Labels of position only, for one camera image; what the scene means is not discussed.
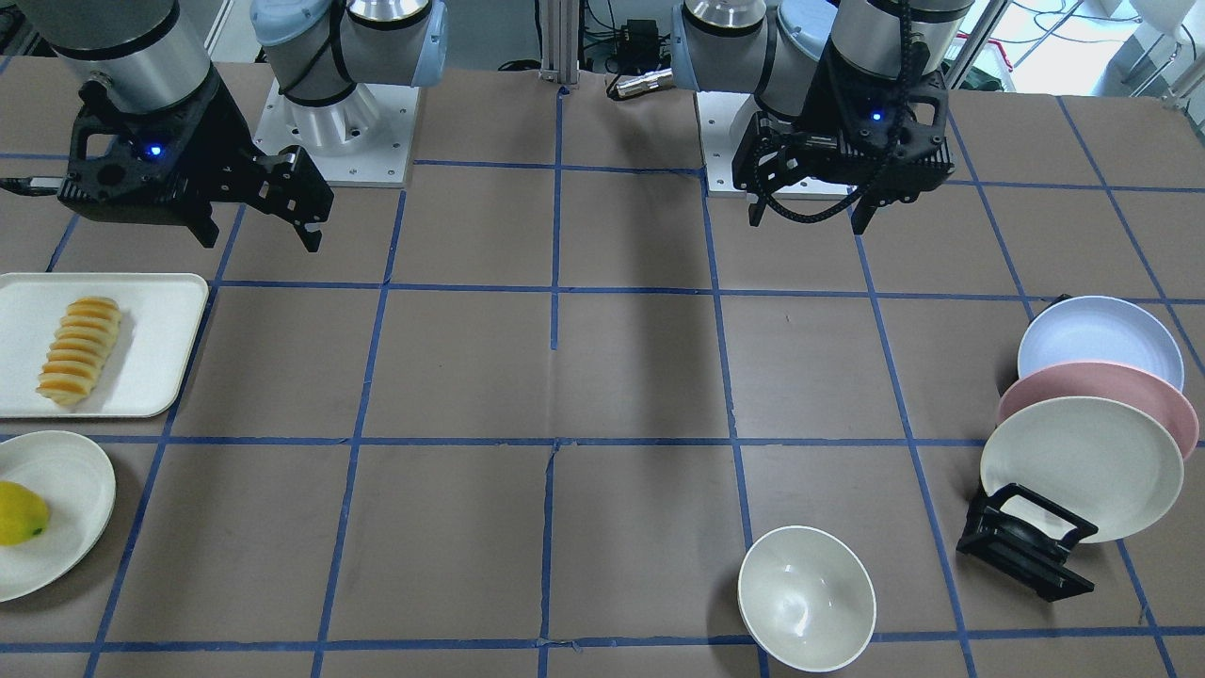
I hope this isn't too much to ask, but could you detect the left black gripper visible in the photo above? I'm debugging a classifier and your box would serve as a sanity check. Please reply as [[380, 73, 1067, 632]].
[[731, 39, 953, 235]]

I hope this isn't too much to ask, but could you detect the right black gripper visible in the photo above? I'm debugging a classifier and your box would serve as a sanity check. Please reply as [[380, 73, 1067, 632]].
[[57, 69, 334, 252]]

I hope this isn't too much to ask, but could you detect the yellow twisted bread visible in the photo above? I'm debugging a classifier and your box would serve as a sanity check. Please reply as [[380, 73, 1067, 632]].
[[36, 296, 123, 408]]

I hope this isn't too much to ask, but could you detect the blue plate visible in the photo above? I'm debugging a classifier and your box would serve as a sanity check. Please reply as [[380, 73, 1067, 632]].
[[1016, 296, 1186, 391]]

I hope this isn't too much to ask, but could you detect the white plate with lemon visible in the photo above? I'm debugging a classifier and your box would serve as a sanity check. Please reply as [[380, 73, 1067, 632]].
[[1, 430, 117, 602]]

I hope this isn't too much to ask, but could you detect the black plate rack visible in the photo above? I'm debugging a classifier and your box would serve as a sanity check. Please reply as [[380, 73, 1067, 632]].
[[956, 482, 1099, 605]]

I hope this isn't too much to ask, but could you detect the cream plate in rack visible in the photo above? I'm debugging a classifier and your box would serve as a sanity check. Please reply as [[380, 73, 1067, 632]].
[[978, 396, 1185, 543]]

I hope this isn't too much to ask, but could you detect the pink plate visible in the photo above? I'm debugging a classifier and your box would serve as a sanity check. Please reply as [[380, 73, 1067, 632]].
[[997, 361, 1200, 460]]

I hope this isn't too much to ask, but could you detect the white rectangular tray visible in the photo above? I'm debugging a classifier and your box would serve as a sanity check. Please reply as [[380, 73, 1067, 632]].
[[1, 273, 208, 419]]

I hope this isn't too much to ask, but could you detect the silver cylindrical connector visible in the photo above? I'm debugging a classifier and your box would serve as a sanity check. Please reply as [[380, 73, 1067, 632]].
[[605, 67, 676, 102]]

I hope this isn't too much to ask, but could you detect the black power adapter box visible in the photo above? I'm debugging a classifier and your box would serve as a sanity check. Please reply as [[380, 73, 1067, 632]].
[[615, 19, 660, 73]]

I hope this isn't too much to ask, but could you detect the yellow lemon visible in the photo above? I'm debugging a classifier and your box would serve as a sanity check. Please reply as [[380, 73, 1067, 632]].
[[1, 481, 51, 546]]

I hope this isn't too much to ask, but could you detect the white bowl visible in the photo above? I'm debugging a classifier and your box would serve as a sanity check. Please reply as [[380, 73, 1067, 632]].
[[737, 526, 878, 673]]

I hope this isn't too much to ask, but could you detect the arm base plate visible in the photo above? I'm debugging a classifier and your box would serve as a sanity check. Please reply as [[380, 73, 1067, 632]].
[[253, 83, 425, 188], [696, 92, 852, 202]]

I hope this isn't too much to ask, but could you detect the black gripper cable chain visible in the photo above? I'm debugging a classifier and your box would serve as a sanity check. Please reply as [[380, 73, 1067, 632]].
[[759, 0, 928, 225]]

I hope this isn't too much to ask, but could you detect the aluminium frame post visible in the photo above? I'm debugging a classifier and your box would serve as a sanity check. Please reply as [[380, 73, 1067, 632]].
[[537, 0, 584, 90]]

